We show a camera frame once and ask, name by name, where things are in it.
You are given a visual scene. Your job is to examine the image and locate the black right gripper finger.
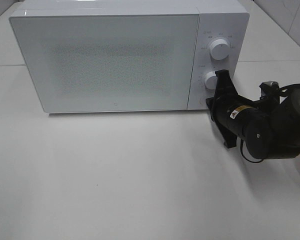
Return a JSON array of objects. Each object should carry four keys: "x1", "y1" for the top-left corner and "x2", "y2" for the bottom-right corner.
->
[
  {"x1": 214, "y1": 70, "x2": 238, "y2": 98},
  {"x1": 205, "y1": 97, "x2": 237, "y2": 149}
]

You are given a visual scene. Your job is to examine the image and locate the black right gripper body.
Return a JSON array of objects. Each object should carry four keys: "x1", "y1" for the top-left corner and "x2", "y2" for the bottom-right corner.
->
[{"x1": 213, "y1": 95, "x2": 273, "y2": 160}]

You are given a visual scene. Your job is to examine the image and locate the white microwave door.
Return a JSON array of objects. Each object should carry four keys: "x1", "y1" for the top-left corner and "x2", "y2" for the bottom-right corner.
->
[{"x1": 10, "y1": 14, "x2": 199, "y2": 114}]

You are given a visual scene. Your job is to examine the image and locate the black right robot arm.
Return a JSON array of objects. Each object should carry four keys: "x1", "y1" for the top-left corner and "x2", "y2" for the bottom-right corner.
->
[{"x1": 206, "y1": 69, "x2": 300, "y2": 163}]

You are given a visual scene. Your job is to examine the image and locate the lower white microwave knob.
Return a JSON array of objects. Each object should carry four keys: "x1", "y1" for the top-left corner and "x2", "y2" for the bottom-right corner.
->
[{"x1": 203, "y1": 71, "x2": 218, "y2": 90}]

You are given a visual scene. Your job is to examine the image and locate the white microwave knob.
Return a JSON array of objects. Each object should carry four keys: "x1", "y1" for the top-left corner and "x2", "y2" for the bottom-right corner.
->
[
  {"x1": 203, "y1": 71, "x2": 218, "y2": 90},
  {"x1": 208, "y1": 37, "x2": 231, "y2": 61}
]

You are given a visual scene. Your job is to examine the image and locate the upper white microwave knob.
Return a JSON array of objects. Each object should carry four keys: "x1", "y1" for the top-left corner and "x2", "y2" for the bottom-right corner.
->
[{"x1": 208, "y1": 37, "x2": 231, "y2": 61}]

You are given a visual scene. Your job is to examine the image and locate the white microwave oven body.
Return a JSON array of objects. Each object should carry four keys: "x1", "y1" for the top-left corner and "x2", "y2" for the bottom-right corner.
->
[{"x1": 9, "y1": 0, "x2": 250, "y2": 111}]

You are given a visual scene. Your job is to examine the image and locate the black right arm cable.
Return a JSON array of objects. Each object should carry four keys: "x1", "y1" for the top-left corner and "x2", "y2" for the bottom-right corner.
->
[{"x1": 237, "y1": 139, "x2": 265, "y2": 165}]

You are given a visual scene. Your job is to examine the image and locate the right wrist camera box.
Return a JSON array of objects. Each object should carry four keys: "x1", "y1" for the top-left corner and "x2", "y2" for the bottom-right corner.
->
[{"x1": 259, "y1": 81, "x2": 280, "y2": 106}]

